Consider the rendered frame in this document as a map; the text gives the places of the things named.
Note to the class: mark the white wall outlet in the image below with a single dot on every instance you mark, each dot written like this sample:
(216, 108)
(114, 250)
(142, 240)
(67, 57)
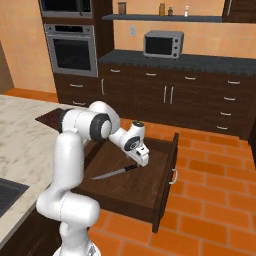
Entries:
(132, 30)

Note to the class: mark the dark grey wall shelf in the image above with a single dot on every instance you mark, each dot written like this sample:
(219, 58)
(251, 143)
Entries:
(160, 18)

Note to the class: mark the dark brown cutting board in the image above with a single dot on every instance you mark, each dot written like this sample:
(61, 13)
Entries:
(50, 118)

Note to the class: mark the dark wood island cabinet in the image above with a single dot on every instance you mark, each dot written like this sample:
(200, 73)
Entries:
(30, 236)

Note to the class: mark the dark wood open drawer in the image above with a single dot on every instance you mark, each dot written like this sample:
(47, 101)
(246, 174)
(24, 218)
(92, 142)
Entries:
(130, 186)

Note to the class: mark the brown jar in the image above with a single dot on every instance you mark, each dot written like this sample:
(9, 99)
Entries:
(122, 8)

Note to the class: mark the stainless steel wall oven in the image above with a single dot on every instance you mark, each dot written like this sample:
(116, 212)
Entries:
(71, 50)

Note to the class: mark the small dark jar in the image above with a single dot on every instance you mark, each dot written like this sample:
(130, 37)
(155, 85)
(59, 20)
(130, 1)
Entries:
(170, 12)

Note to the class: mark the stainless steel built-in microwave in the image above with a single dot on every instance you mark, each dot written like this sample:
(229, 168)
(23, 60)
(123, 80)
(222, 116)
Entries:
(66, 7)

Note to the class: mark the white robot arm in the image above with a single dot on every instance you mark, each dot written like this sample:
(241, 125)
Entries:
(68, 160)

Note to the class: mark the silver toaster oven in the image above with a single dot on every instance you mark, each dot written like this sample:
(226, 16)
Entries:
(163, 45)

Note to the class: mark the dark grey sink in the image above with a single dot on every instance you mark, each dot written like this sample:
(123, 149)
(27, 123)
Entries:
(8, 195)

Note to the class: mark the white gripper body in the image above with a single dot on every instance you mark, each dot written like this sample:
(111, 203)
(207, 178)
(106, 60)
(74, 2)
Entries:
(142, 156)

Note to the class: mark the dark wood cupboard run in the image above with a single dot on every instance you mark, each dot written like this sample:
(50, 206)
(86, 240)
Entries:
(186, 96)

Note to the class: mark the amber bottle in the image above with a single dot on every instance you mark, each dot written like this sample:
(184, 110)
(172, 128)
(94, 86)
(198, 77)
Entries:
(161, 10)

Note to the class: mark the white shaker bottle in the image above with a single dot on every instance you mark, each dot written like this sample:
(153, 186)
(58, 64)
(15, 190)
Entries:
(186, 11)

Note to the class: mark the dark wood wall cupboard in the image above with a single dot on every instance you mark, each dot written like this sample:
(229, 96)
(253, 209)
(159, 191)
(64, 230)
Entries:
(241, 10)

